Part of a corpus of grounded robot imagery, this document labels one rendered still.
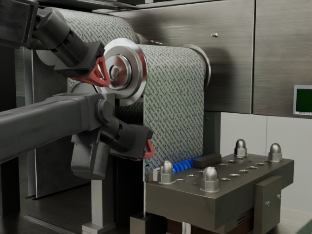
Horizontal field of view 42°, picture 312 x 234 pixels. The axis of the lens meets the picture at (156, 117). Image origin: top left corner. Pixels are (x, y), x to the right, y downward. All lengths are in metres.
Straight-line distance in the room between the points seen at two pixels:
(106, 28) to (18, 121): 0.65
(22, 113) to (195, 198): 0.37
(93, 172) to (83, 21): 0.48
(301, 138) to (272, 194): 2.61
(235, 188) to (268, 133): 2.83
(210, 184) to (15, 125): 0.40
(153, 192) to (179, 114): 0.22
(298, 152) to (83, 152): 2.96
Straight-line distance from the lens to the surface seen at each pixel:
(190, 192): 0.78
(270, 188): 0.92
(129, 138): 0.80
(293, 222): 1.05
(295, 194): 3.65
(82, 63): 0.80
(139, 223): 0.90
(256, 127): 3.67
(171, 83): 0.94
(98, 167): 0.73
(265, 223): 0.93
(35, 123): 0.56
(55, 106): 0.60
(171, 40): 1.22
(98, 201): 0.94
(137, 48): 0.87
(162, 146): 0.93
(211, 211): 0.76
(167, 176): 0.83
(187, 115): 1.00
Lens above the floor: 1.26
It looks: 7 degrees down
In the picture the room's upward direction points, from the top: straight up
